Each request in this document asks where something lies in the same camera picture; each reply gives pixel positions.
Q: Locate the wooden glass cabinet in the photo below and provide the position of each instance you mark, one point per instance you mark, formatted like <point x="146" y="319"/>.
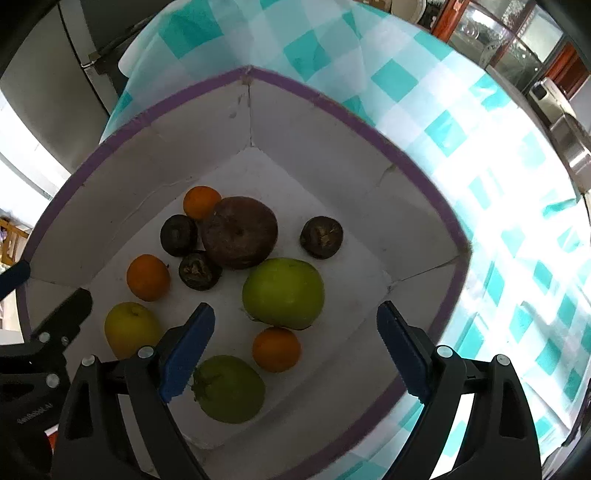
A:
<point x="503" y="37"/>

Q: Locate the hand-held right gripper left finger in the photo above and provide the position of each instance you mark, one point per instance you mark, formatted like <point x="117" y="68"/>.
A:
<point x="189" y="355"/>

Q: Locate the large brown round fruit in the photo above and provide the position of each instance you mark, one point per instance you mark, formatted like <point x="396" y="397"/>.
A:
<point x="239" y="232"/>

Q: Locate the white appliance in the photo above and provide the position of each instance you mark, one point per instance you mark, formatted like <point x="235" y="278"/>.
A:
<point x="551" y="101"/>

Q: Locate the white box with purple rim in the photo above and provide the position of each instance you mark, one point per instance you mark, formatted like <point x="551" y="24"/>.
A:
<point x="323" y="175"/>

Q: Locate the large green apple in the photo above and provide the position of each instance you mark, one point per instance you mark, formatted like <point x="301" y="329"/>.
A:
<point x="282" y="293"/>

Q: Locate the teal white checkered tablecloth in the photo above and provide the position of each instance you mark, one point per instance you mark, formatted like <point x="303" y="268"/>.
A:
<point x="498" y="194"/>

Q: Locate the white bowl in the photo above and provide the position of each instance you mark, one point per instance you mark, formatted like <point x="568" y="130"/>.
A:
<point x="408" y="7"/>

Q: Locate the grey refrigerator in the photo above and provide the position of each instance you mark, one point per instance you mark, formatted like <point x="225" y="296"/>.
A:
<point x="60" y="78"/>

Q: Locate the small orange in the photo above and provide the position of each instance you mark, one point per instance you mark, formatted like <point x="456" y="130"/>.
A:
<point x="276" y="349"/>
<point x="202" y="201"/>
<point x="148" y="278"/>

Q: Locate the dark purple passion fruit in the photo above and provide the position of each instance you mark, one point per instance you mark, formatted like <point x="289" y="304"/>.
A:
<point x="178" y="234"/>
<point x="322" y="231"/>
<point x="199" y="270"/>

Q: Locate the green fruit with stem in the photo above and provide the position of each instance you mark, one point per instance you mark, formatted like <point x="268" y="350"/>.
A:
<point x="228" y="388"/>

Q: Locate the metal pot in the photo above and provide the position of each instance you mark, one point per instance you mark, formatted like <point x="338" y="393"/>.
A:
<point x="575" y="152"/>

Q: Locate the yellow apple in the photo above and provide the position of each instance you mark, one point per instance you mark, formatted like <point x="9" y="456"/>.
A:
<point x="131" y="330"/>

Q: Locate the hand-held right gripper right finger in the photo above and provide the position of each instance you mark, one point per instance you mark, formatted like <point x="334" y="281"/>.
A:
<point x="406" y="355"/>

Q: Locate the wooden chair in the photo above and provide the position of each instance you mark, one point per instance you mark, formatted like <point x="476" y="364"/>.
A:
<point x="11" y="240"/>

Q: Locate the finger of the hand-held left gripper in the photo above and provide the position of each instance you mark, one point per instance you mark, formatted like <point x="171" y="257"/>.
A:
<point x="14" y="277"/>
<point x="69" y="314"/>

